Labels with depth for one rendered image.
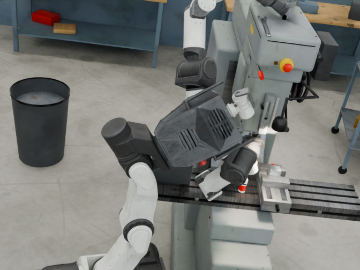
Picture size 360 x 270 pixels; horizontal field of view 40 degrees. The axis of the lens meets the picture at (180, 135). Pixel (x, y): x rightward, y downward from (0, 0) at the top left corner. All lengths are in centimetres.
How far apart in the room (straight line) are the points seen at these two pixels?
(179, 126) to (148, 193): 36
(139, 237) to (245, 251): 71
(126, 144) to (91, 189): 216
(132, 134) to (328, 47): 122
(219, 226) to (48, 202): 170
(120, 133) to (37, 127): 219
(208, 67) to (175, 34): 486
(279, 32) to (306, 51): 14
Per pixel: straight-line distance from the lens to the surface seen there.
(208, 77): 199
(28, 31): 637
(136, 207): 219
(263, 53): 219
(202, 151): 192
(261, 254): 274
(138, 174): 203
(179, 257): 334
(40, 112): 399
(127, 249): 236
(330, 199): 294
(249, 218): 274
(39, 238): 370
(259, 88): 241
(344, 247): 412
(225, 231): 270
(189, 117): 189
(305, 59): 224
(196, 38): 205
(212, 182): 220
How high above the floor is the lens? 258
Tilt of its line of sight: 32 degrees down
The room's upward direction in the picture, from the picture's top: 9 degrees clockwise
